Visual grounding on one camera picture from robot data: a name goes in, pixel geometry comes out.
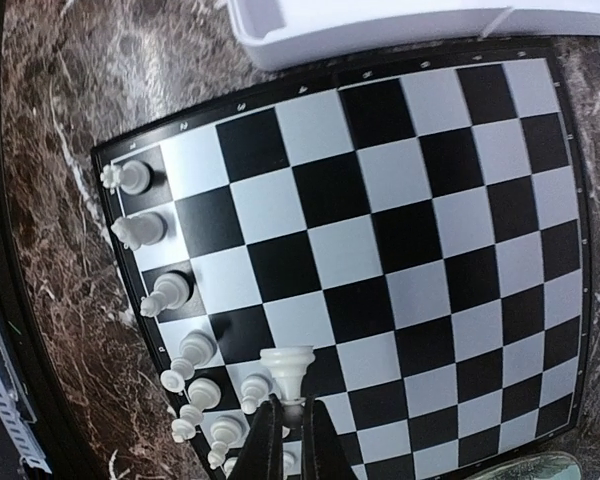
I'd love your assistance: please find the light blue flower plate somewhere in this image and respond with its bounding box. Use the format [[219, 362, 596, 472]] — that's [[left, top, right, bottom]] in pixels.
[[477, 451, 582, 480]]

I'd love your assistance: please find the white chess rook piece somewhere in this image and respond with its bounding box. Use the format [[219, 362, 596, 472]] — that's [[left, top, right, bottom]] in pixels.
[[111, 212, 166, 251]]

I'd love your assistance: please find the white chess king piece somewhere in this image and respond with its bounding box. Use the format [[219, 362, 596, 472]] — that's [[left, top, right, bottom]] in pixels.
[[171, 377, 221, 443]]

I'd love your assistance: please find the white chess queen piece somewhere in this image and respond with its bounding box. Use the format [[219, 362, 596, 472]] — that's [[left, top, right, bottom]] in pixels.
[[207, 416, 244, 470]]

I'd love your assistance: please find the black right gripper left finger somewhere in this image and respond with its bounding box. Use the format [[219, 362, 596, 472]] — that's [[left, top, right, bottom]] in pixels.
[[228, 394, 284, 480]]

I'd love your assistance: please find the white chess pawn piece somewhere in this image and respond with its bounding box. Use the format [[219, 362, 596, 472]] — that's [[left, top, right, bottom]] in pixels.
[[140, 272, 192, 317]]

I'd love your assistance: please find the white plastic parts tray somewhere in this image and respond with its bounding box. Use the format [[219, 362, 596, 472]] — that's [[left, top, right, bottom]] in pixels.
[[227, 0, 600, 71]]

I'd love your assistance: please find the black and grey chessboard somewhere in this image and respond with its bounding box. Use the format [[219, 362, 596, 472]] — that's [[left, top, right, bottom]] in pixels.
[[92, 40, 591, 479]]

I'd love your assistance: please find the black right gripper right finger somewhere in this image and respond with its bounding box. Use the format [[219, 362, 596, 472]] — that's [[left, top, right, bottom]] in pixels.
[[302, 397, 357, 480]]

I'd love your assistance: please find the white slotted cable duct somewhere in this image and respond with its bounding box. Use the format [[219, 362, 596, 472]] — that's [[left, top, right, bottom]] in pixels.
[[0, 333, 52, 475]]

